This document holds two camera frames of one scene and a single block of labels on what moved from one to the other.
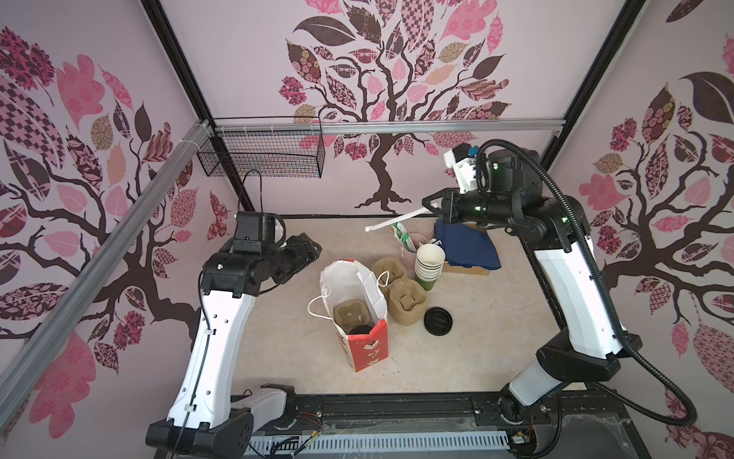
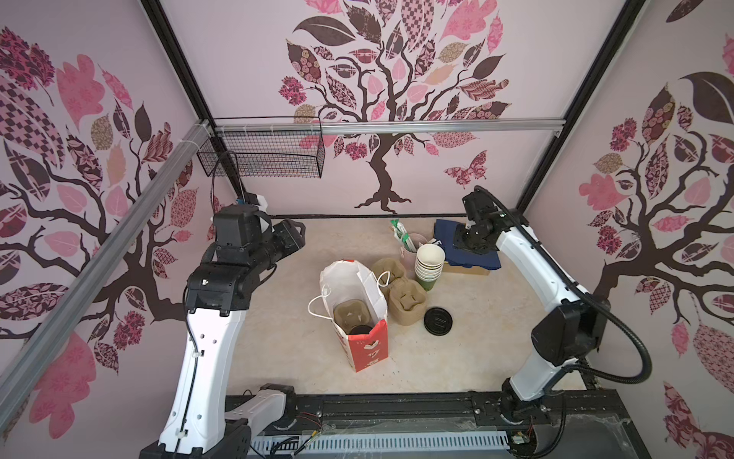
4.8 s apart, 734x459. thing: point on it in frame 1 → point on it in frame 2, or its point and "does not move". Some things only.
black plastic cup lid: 360,330 does not move
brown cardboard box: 466,270 does not move
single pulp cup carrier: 352,313 does not move
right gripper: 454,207 → 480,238
